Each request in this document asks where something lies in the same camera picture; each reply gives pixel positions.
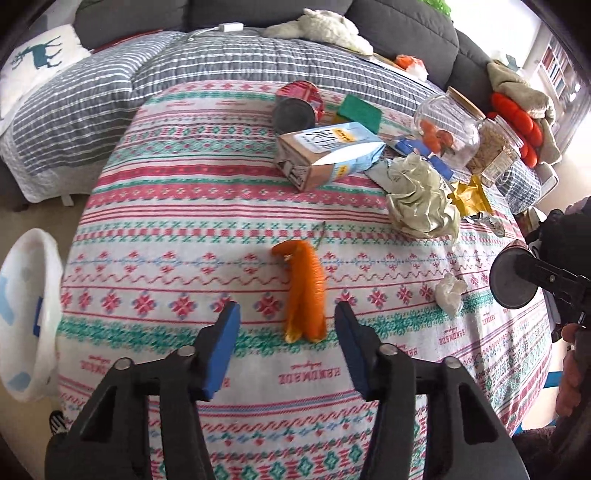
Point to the green and yellow sponge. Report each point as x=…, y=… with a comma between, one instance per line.
x=360, y=113

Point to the silver wrapper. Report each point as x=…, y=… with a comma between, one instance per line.
x=422, y=203

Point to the beige towel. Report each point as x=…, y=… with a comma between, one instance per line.
x=521, y=87

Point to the patterned red green tablecloth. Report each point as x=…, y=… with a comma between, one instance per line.
x=184, y=230

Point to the clear plastic scrap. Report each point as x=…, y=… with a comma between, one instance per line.
x=491, y=226

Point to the white bookshelf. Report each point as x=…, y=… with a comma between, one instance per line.
x=556, y=64

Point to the red tin can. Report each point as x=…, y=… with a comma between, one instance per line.
x=298, y=108

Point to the orange plush toy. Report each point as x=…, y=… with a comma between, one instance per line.
x=519, y=122

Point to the red mat under quilt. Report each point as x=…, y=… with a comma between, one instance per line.
x=124, y=40

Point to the person's right hand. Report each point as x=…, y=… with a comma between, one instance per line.
x=575, y=374

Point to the white plastic bucket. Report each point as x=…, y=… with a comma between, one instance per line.
x=25, y=318

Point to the crumpled white tissue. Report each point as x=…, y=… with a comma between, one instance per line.
x=451, y=293

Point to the orange and white packet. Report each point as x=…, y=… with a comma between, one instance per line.
x=408, y=63

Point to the dark grey sofa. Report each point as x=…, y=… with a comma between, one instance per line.
x=277, y=11

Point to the clear jar of oats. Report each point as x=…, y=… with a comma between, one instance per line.
x=494, y=150

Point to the glass jar with bamboo lid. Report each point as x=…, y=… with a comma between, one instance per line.
x=445, y=122

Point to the white pillow with deer print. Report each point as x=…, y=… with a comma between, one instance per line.
x=39, y=60

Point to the yellow wrapper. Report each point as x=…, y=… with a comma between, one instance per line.
x=471, y=196

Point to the blue foil wrapper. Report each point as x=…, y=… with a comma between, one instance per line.
x=411, y=146

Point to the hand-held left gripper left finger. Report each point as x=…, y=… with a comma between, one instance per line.
x=224, y=350

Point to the white plush toy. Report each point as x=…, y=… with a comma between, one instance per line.
x=323, y=25

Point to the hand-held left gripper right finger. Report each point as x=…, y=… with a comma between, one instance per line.
x=353, y=350

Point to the blue and brown carton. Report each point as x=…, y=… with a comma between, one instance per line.
x=323, y=154

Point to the grey striped quilt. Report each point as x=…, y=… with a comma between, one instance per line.
x=92, y=101

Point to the orange peel strip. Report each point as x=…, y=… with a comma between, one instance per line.
x=304, y=295

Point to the dark fuzzy clothing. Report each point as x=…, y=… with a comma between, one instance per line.
x=549, y=454

